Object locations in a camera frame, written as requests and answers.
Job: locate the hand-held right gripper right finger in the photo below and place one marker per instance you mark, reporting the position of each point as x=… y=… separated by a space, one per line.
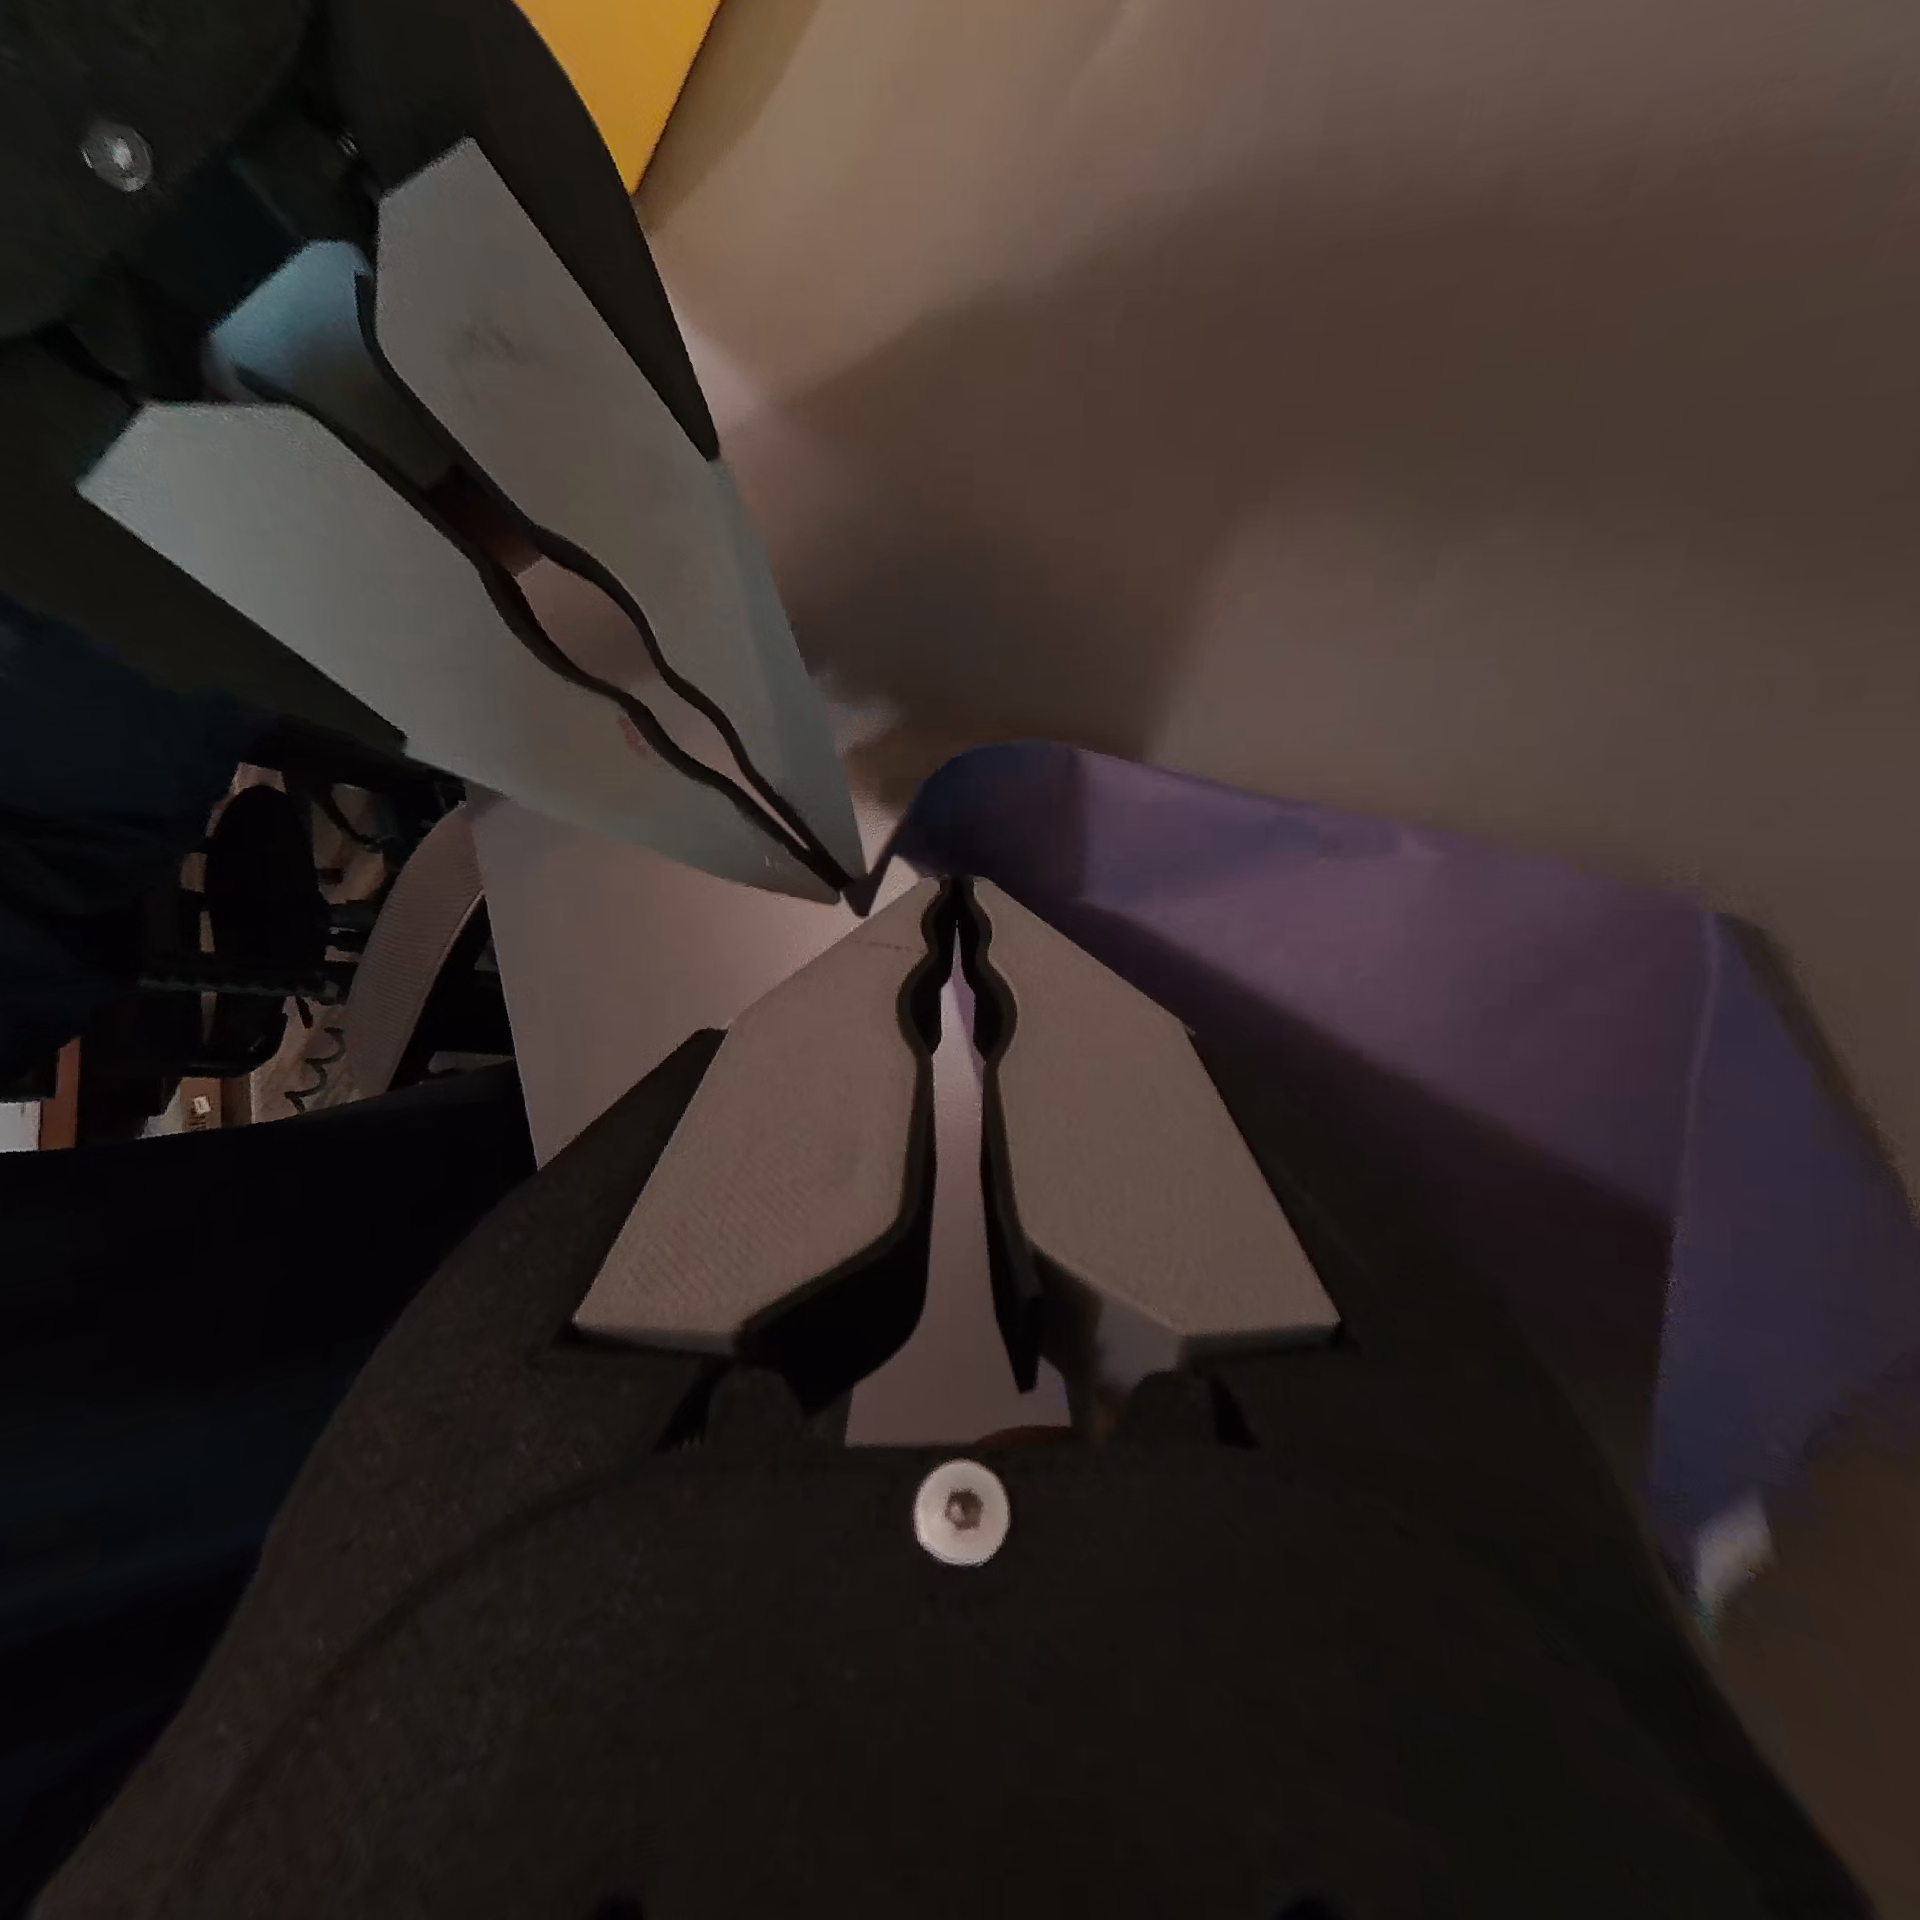
x=1142 y=1185

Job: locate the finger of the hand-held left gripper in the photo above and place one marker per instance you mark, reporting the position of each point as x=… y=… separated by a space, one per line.
x=329 y=570
x=570 y=389

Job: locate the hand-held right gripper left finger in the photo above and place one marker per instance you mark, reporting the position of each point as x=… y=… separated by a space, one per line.
x=781 y=1171

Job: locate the purple paper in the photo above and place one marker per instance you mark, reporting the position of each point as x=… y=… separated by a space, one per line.
x=1350 y=975

